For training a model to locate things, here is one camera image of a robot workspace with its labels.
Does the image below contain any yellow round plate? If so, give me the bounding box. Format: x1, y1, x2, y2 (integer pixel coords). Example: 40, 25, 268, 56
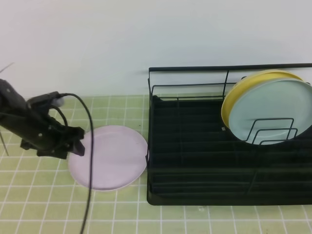
221, 69, 303, 128

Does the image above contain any black cable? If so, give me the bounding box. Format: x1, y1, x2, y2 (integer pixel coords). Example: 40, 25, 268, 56
48, 93, 94, 234

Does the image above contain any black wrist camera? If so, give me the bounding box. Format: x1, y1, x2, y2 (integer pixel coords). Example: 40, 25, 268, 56
27, 91, 65, 109

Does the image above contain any pink round plate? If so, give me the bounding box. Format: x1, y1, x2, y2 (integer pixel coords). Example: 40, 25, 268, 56
68, 125, 148, 191

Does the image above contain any light green round plate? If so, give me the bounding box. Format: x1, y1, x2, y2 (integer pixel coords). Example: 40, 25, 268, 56
229, 78, 312, 145

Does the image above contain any black wire dish rack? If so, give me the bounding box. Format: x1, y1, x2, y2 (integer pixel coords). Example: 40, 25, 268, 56
145, 63, 312, 206

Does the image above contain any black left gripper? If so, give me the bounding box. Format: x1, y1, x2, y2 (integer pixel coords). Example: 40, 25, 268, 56
19, 108, 85, 159

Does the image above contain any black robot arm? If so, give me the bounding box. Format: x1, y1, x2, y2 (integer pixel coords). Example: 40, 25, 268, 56
0, 79, 85, 159

